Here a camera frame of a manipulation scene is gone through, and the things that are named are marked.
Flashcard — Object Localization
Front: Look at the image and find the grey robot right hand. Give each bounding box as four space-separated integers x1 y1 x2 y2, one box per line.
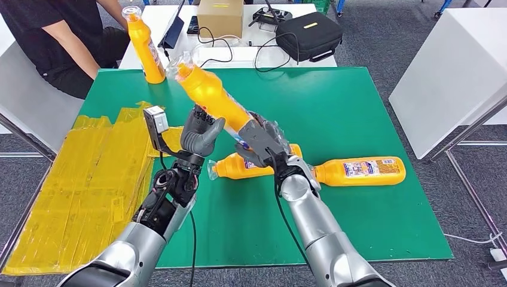
234 112 293 169

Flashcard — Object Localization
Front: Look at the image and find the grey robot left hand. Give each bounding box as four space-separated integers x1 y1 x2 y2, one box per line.
180 105 227 158

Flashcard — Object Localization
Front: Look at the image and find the orange plastic detergent bottle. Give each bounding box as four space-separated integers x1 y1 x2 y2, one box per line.
313 155 407 187
121 5 166 85
165 51 262 149
206 143 303 181

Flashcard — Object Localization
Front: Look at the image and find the dark tablet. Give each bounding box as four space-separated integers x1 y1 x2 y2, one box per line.
157 0 186 50

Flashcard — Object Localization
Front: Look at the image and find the cardboard box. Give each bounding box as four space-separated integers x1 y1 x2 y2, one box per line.
197 0 245 39

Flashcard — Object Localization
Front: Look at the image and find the black carry case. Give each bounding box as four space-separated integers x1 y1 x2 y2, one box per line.
275 11 344 63

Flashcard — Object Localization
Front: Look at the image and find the black remote controller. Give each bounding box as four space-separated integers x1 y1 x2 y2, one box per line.
248 0 294 28

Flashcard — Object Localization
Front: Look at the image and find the green plastic crate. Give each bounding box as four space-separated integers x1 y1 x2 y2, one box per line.
295 0 331 16

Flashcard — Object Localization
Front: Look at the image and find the yellow plastic sheet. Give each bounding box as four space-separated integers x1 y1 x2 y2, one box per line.
2 100 185 277

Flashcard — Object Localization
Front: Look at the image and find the white side table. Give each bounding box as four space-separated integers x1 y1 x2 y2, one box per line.
0 16 85 153

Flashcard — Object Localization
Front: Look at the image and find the person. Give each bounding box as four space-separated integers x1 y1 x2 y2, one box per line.
0 0 132 100

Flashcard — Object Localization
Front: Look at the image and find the white cabinet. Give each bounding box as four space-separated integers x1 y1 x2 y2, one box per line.
388 8 507 160

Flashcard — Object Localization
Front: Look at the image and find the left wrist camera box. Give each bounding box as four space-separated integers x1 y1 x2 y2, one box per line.
142 105 187 157

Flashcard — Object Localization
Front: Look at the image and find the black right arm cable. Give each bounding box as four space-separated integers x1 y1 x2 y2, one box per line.
273 178 314 270

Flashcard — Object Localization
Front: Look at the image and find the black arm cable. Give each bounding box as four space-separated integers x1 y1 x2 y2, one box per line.
273 178 314 270
189 210 198 287

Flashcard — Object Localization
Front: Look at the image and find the black case cable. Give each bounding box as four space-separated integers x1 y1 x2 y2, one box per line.
254 31 301 74

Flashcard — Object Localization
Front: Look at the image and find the black tablet cable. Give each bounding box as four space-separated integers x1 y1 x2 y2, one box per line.
162 26 234 76

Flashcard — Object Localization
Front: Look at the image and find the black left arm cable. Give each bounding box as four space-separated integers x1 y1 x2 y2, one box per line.
189 210 198 287

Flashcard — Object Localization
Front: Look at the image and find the silver metal table frame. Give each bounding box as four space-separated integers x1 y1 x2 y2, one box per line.
0 112 56 163
429 94 507 258

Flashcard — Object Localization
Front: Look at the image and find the white floor cable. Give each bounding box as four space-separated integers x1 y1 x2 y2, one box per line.
443 231 503 245

